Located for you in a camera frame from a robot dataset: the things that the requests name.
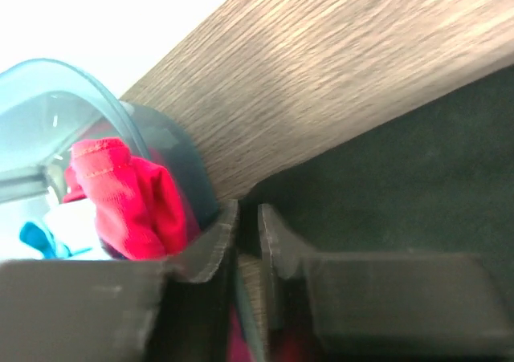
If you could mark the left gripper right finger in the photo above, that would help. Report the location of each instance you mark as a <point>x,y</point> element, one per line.
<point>377,306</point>

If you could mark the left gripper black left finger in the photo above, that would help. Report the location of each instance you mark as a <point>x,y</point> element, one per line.
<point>177,309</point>

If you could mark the black t shirt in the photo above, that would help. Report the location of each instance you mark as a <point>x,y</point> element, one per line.
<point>438,178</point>

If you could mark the red t shirt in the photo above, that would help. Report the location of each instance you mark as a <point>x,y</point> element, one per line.
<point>141,212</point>

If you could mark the light blue t shirt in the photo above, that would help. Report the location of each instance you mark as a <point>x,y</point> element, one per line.
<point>41,239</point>

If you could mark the teal plastic basket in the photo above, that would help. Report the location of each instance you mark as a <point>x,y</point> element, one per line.
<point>48,105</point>

